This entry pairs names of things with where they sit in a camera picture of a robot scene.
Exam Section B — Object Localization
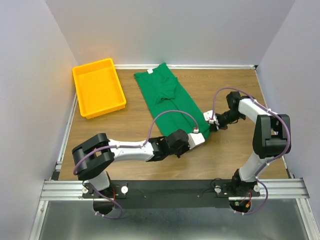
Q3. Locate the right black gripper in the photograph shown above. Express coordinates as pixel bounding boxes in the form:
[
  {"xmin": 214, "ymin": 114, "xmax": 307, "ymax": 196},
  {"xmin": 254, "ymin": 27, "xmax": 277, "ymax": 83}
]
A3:
[{"xmin": 208, "ymin": 110, "xmax": 245, "ymax": 132}]

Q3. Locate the green t shirt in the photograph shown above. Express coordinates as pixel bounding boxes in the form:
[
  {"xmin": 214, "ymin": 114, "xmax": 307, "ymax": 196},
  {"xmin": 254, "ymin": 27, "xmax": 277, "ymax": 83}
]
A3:
[{"xmin": 134, "ymin": 63, "xmax": 210, "ymax": 139}]

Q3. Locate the yellow plastic tray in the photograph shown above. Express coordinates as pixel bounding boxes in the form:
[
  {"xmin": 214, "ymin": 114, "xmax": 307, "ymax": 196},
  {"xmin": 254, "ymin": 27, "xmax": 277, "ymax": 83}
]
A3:
[{"xmin": 72, "ymin": 58, "xmax": 127, "ymax": 119}]

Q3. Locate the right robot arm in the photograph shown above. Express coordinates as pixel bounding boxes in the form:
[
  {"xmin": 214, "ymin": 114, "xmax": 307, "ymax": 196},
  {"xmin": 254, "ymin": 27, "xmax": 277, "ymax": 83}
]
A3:
[{"xmin": 207, "ymin": 90, "xmax": 291, "ymax": 196}]

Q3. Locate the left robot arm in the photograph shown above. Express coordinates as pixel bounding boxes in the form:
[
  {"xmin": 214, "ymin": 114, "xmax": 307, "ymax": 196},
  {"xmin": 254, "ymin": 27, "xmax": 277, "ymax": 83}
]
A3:
[{"xmin": 72, "ymin": 129, "xmax": 193, "ymax": 198}]

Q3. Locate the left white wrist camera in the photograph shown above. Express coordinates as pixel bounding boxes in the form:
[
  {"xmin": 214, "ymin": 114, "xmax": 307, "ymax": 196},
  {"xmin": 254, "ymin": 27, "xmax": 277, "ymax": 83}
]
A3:
[{"xmin": 187, "ymin": 128, "xmax": 205, "ymax": 150}]

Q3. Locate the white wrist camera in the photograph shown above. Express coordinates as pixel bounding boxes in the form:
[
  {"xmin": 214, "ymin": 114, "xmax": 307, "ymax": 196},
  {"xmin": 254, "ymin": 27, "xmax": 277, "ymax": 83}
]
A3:
[
  {"xmin": 203, "ymin": 110, "xmax": 219, "ymax": 125},
  {"xmin": 187, "ymin": 128, "xmax": 205, "ymax": 150}
]

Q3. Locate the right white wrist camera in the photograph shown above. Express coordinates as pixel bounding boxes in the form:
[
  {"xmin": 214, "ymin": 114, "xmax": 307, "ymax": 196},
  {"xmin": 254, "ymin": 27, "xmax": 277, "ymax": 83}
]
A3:
[{"xmin": 203, "ymin": 110, "xmax": 219, "ymax": 125}]

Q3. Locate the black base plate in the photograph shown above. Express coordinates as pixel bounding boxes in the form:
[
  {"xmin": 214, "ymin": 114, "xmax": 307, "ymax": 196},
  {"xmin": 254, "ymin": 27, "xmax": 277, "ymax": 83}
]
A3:
[{"xmin": 82, "ymin": 179, "xmax": 261, "ymax": 213}]

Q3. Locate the aluminium right side rail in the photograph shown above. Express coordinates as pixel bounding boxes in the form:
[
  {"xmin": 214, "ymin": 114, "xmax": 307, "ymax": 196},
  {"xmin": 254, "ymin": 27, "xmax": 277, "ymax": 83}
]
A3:
[{"xmin": 254, "ymin": 69, "xmax": 293, "ymax": 179}]

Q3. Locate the aluminium rail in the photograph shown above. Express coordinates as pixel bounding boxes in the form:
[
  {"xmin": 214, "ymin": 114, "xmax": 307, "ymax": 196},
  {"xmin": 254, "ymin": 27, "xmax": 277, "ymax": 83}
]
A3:
[
  {"xmin": 254, "ymin": 69, "xmax": 293, "ymax": 179},
  {"xmin": 50, "ymin": 93, "xmax": 78, "ymax": 181},
  {"xmin": 40, "ymin": 178, "xmax": 310, "ymax": 201}
]

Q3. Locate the aluminium front rail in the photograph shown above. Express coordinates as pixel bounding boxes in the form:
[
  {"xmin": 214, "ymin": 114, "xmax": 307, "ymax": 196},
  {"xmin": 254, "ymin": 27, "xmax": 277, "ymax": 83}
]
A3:
[{"xmin": 40, "ymin": 178, "xmax": 310, "ymax": 201}]

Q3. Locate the aluminium left side rail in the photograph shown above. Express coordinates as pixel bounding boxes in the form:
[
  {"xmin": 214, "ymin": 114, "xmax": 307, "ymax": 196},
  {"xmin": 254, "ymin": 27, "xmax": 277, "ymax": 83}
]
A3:
[{"xmin": 50, "ymin": 93, "xmax": 78, "ymax": 181}]

